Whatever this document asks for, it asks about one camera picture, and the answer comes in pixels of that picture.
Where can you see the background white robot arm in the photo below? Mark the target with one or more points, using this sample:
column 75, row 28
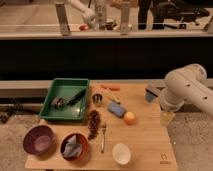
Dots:
column 88, row 15

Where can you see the blue and grey brush block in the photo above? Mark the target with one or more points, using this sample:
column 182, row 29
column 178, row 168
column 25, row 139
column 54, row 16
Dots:
column 152, row 92

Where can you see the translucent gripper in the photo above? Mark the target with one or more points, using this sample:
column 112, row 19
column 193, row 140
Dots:
column 166, row 118

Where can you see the red-brown bowl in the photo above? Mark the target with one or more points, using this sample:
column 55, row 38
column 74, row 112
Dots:
column 80, row 139

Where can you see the dark grape bunch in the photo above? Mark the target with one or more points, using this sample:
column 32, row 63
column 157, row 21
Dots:
column 93, row 124

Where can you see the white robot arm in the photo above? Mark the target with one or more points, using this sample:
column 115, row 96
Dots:
column 185, row 84

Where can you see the silver fork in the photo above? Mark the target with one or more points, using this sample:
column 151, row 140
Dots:
column 104, row 126

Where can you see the person legs in background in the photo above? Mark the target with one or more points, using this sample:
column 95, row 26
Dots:
column 148, row 7

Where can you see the small metal cup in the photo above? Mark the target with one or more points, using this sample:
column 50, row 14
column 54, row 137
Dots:
column 97, row 99

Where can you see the green plastic tray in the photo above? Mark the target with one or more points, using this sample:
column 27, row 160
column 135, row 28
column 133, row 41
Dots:
column 65, row 87

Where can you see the orange fruit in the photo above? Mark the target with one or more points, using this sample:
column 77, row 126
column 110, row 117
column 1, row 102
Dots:
column 129, row 118

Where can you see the wooden post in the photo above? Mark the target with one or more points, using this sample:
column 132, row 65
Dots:
column 124, row 21
column 62, row 19

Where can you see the wooden post left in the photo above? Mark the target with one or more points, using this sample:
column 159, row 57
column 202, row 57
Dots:
column 62, row 19

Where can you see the black brush in tray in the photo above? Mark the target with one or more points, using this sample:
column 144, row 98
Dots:
column 59, row 102

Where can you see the wooden post right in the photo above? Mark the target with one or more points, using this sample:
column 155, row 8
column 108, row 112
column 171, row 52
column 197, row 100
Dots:
column 124, row 21

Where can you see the white background bottle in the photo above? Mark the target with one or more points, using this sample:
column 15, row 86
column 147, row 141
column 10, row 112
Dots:
column 100, row 12

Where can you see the purple bowl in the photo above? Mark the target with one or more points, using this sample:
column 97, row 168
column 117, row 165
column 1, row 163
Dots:
column 38, row 140

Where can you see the yellow-handled utensil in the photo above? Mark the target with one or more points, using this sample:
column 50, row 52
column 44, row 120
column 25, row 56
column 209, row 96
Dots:
column 111, row 96

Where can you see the blue-grey cloth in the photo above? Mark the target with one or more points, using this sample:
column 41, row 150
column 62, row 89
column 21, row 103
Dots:
column 72, row 148

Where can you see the orange carrot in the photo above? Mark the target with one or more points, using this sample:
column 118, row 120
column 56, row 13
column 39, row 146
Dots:
column 110, row 87

